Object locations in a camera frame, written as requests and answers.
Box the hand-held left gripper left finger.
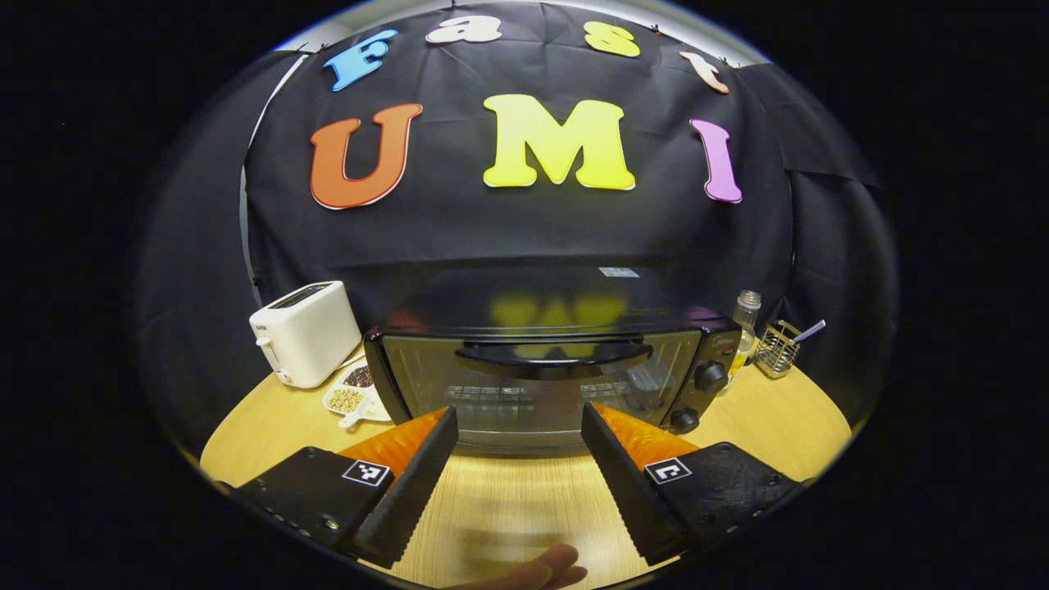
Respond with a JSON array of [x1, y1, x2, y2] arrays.
[[234, 406, 460, 570]]

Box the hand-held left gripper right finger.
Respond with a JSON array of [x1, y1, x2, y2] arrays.
[[580, 402, 804, 566]]

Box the black electric oven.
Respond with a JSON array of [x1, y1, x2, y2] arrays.
[[363, 262, 743, 456]]

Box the white divided seasoning dish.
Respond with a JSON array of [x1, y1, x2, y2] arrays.
[[322, 361, 393, 429]]

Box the white toaster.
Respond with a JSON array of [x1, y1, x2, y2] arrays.
[[249, 281, 362, 389]]

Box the clear glass bottle yellow label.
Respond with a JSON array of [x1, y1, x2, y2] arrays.
[[728, 290, 762, 383]]

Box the black backdrop cloth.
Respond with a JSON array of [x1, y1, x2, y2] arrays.
[[139, 0, 898, 456]]

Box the metal wire holder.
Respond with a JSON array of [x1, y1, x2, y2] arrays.
[[754, 320, 802, 379]]

